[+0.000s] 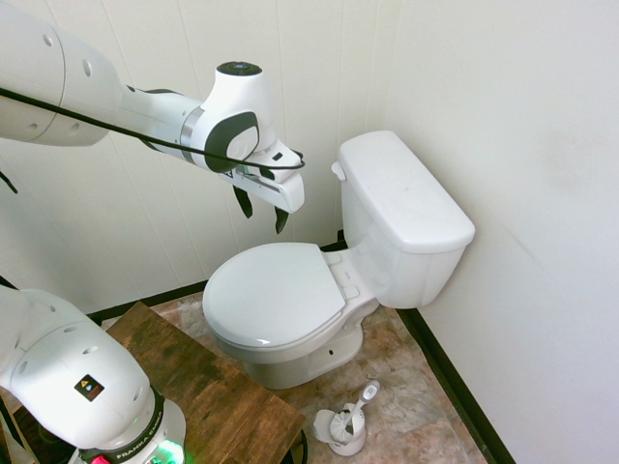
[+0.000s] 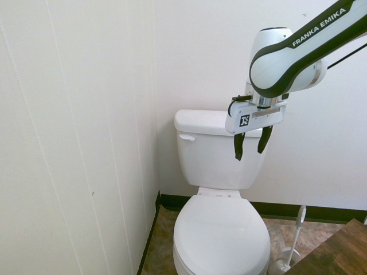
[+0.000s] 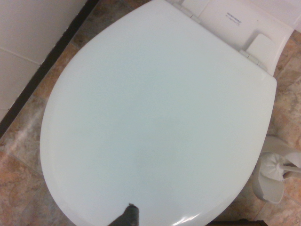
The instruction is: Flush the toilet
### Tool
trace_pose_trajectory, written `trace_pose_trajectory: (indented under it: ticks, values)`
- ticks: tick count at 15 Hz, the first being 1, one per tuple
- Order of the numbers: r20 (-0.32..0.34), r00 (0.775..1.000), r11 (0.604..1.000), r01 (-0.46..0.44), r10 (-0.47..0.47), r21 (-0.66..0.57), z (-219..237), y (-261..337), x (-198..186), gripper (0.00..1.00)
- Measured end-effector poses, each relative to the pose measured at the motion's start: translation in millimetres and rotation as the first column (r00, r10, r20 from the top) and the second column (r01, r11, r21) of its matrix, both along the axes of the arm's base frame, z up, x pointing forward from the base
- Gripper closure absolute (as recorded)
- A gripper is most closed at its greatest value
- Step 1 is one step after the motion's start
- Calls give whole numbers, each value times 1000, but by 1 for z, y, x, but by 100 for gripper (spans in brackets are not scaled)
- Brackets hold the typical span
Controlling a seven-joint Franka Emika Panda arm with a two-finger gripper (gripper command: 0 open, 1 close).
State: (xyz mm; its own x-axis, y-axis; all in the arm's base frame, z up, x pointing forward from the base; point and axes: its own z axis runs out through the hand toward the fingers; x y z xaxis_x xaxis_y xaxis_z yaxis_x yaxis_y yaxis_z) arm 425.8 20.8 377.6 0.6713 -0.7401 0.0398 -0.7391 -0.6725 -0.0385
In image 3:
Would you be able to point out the white toilet brush holder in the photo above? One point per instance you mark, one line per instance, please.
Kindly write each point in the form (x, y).
(270, 186)

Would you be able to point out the white toilet seat lid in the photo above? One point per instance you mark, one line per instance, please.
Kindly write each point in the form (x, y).
(150, 110)

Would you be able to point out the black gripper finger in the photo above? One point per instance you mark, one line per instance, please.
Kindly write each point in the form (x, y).
(128, 216)

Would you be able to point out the white porcelain toilet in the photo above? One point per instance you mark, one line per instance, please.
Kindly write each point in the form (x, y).
(247, 23)

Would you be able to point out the white toilet brush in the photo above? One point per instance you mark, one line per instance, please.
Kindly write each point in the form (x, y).
(274, 166)

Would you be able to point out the black wall baseboard strip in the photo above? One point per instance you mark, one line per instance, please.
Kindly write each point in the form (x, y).
(44, 63)

